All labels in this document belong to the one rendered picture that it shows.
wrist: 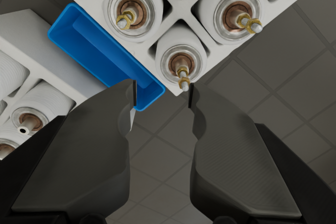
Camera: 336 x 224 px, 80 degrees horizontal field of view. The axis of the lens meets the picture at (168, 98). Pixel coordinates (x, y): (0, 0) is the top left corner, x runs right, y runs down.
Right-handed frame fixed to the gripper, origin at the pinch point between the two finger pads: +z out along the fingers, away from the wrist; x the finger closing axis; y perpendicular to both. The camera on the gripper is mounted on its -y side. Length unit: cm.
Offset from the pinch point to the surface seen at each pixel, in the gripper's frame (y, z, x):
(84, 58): 13.4, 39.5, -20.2
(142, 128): 43, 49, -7
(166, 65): 8.0, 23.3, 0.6
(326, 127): 40, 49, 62
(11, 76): 13.7, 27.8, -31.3
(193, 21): 1.4, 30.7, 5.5
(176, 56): 6.3, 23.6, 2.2
